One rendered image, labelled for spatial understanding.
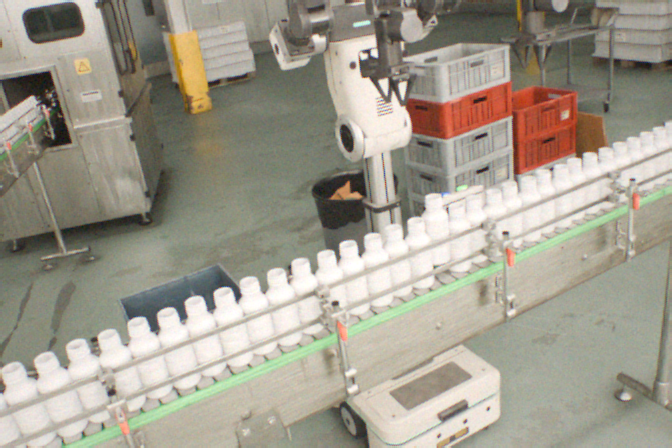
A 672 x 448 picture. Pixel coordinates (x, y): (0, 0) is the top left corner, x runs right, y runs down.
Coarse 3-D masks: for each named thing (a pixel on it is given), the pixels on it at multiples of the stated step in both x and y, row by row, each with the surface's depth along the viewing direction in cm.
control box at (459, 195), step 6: (474, 186) 165; (480, 186) 163; (450, 192) 163; (456, 192) 164; (462, 192) 161; (468, 192) 162; (474, 192) 163; (480, 192) 163; (444, 198) 159; (450, 198) 159; (456, 198) 160; (462, 198) 161; (444, 204) 159; (444, 210) 159
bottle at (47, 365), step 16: (48, 352) 109; (48, 368) 106; (64, 368) 111; (48, 384) 107; (64, 384) 108; (48, 400) 107; (64, 400) 108; (64, 416) 109; (64, 432) 110; (80, 432) 112
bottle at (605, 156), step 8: (600, 152) 163; (608, 152) 162; (600, 160) 164; (608, 160) 163; (600, 168) 164; (608, 168) 163; (616, 168) 164; (608, 184) 164; (600, 192) 166; (608, 192) 165; (600, 208) 168
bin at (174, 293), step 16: (208, 272) 181; (224, 272) 178; (160, 288) 175; (176, 288) 178; (192, 288) 180; (208, 288) 183; (240, 288) 166; (128, 304) 172; (144, 304) 175; (160, 304) 177; (176, 304) 179; (208, 304) 184; (128, 320) 159; (288, 432) 147
